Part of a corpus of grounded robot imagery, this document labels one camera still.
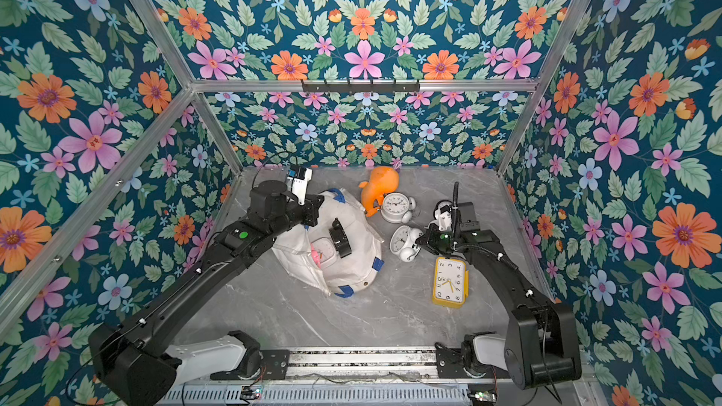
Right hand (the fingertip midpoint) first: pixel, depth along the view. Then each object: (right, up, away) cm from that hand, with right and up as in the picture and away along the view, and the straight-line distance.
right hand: (422, 235), depth 83 cm
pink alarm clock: (-31, -6, +7) cm, 33 cm away
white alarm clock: (-6, -2, +5) cm, 8 cm away
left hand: (-27, +12, -10) cm, 31 cm away
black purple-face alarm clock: (-25, -2, +3) cm, 25 cm away
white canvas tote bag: (-24, -13, +3) cm, 28 cm away
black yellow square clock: (+9, -15, +3) cm, 18 cm away
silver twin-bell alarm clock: (-7, +8, +18) cm, 21 cm away
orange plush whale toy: (-12, +18, +24) cm, 32 cm away
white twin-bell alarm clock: (+6, +6, -3) cm, 9 cm away
